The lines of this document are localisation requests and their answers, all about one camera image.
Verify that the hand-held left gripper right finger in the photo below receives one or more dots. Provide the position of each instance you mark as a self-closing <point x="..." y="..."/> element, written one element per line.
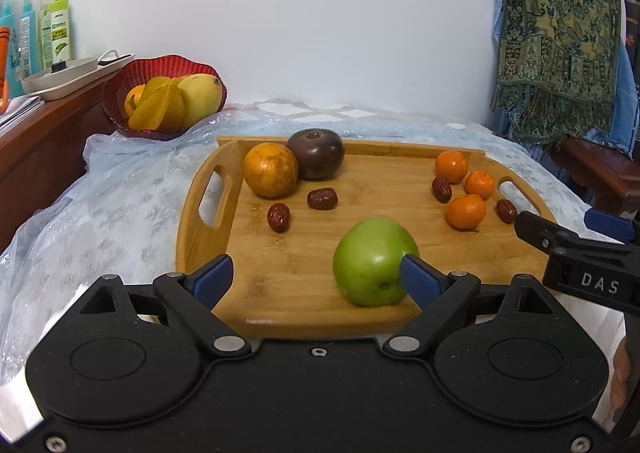
<point x="417" y="278"/>

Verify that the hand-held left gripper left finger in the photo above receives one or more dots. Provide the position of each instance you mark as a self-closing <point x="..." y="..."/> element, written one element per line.
<point x="212" y="278"/>

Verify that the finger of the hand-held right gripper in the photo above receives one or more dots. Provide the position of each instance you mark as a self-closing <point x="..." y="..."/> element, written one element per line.
<point x="610" y="225"/>
<point x="540" y="233"/>

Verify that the red jujube date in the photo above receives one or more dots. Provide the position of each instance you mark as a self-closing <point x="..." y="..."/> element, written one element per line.
<point x="278" y="217"/>
<point x="506" y="211"/>
<point x="321" y="199"/>
<point x="441" y="189"/>

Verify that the green apple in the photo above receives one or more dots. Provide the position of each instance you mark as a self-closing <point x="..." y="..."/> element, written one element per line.
<point x="372" y="260"/>

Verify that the small mandarin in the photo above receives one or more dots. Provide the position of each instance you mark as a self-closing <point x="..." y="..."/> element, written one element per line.
<point x="465" y="211"/>
<point x="451" y="167"/>
<point x="480" y="184"/>

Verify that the wooden serving tray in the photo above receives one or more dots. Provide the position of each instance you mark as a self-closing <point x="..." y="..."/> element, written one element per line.
<point x="350" y="213"/>

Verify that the large orange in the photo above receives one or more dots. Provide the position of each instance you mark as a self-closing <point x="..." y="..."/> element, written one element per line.
<point x="270" y="170"/>

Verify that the dark purple round fruit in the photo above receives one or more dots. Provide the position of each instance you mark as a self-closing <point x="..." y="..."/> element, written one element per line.
<point x="315" y="153"/>

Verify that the person's right hand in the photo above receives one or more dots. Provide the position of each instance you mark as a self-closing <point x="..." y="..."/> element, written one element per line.
<point x="621" y="373"/>

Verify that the wooden furniture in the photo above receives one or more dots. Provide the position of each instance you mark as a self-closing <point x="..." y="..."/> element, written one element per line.
<point x="600" y="168"/>

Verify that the yellow mango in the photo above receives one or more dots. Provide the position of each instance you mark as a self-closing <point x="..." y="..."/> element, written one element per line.
<point x="202" y="98"/>

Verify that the yellow starfruit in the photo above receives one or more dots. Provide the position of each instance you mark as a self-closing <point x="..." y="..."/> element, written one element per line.
<point x="160" y="105"/>

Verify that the checkered blanket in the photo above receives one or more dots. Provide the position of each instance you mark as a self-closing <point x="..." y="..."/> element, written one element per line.
<point x="325" y="113"/>

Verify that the green patterned fringed scarf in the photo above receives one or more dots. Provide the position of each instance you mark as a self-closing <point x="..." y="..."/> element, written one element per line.
<point x="555" y="43"/>

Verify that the red fruit bowl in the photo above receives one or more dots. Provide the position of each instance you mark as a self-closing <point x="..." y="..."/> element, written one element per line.
<point x="120" y="98"/>

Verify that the wooden cabinet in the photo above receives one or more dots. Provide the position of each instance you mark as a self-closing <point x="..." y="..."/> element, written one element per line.
<point x="45" y="148"/>

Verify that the white plastic tray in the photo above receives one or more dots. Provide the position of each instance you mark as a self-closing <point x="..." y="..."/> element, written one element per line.
<point x="65" y="78"/>

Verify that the stack of papers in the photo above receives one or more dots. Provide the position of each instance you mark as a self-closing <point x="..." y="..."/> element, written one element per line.
<point x="20" y="110"/>

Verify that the white bottle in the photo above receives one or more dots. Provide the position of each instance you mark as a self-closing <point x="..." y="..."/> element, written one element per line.
<point x="45" y="33"/>

